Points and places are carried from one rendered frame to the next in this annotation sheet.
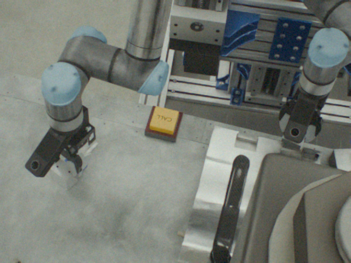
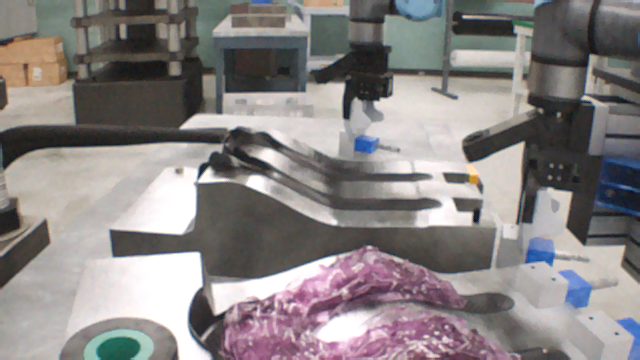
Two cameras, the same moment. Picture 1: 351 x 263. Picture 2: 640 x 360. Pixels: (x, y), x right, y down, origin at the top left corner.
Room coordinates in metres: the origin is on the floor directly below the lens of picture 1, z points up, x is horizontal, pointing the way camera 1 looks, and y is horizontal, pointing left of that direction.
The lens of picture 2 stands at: (0.62, -0.96, 1.17)
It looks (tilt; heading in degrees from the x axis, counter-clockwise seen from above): 20 degrees down; 85
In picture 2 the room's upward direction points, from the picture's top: 1 degrees clockwise
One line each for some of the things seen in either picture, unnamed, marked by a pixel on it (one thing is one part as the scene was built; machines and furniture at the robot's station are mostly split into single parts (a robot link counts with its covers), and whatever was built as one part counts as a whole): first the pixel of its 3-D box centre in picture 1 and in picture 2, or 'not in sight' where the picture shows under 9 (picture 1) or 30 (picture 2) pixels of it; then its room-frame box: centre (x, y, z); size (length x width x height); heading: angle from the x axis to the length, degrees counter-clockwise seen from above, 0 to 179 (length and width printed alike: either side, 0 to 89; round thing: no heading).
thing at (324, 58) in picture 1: (326, 55); (566, 19); (0.99, -0.30, 1.14); 0.09 x 0.08 x 0.11; 129
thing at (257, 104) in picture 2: not in sight; (267, 109); (0.62, 2.95, 0.28); 0.61 x 0.41 x 0.15; 0
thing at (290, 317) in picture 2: not in sight; (367, 315); (0.71, -0.54, 0.90); 0.26 x 0.18 x 0.08; 8
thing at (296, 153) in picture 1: (290, 156); (468, 217); (0.89, -0.28, 0.87); 0.05 x 0.05 x 0.04; 81
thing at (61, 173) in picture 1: (78, 161); (370, 144); (0.84, 0.22, 0.83); 0.13 x 0.05 x 0.05; 146
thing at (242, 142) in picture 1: (245, 145); (457, 189); (0.91, -0.17, 0.87); 0.05 x 0.05 x 0.04; 81
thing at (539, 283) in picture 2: not in sight; (572, 288); (0.97, -0.45, 0.86); 0.13 x 0.05 x 0.05; 8
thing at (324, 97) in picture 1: (310, 95); (554, 142); (0.99, -0.30, 0.99); 0.09 x 0.08 x 0.12; 158
